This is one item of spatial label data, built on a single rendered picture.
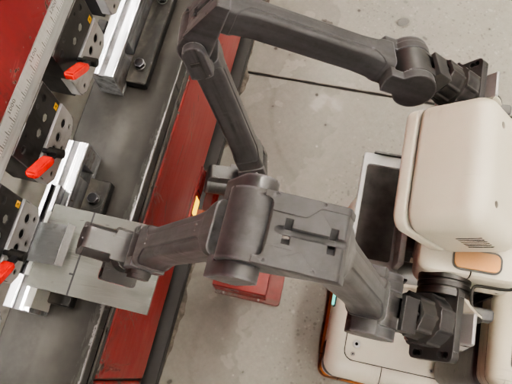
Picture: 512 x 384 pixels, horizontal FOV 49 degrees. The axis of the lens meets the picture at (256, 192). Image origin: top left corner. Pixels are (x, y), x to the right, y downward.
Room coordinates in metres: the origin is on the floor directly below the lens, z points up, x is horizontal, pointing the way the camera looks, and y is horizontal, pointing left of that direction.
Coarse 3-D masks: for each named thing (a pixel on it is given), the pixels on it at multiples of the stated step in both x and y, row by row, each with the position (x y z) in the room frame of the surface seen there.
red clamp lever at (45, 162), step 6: (42, 150) 0.46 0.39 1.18; (48, 150) 0.45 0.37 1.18; (54, 150) 0.45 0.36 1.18; (60, 150) 0.45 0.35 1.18; (42, 156) 0.43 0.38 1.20; (48, 156) 0.43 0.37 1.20; (54, 156) 0.44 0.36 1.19; (60, 156) 0.44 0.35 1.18; (36, 162) 0.42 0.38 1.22; (42, 162) 0.42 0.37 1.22; (48, 162) 0.42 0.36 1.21; (30, 168) 0.40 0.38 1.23; (36, 168) 0.40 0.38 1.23; (42, 168) 0.40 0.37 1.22; (48, 168) 0.41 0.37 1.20; (30, 174) 0.39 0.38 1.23; (36, 174) 0.39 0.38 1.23
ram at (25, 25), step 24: (0, 0) 0.59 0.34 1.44; (24, 0) 0.62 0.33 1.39; (48, 0) 0.67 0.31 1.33; (72, 0) 0.72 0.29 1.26; (0, 24) 0.56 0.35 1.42; (24, 24) 0.60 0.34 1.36; (0, 48) 0.53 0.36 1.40; (24, 48) 0.57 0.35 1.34; (48, 48) 0.61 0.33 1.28; (0, 72) 0.51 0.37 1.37; (0, 96) 0.48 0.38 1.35; (0, 120) 0.45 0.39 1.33; (24, 120) 0.48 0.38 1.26; (0, 168) 0.39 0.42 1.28
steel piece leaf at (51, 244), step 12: (48, 228) 0.36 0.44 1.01; (60, 228) 0.35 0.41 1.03; (72, 228) 0.34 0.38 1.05; (36, 240) 0.34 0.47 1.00; (48, 240) 0.33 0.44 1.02; (60, 240) 0.32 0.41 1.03; (36, 252) 0.31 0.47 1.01; (48, 252) 0.30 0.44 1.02; (60, 252) 0.29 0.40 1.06; (60, 264) 0.27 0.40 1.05
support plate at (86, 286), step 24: (72, 216) 0.38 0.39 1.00; (96, 216) 0.37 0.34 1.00; (72, 240) 0.33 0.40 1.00; (48, 264) 0.28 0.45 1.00; (72, 264) 0.28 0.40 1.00; (96, 264) 0.27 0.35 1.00; (48, 288) 0.23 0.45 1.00; (72, 288) 0.23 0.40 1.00; (96, 288) 0.22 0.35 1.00; (120, 288) 0.21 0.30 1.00; (144, 288) 0.21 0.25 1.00; (144, 312) 0.16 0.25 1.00
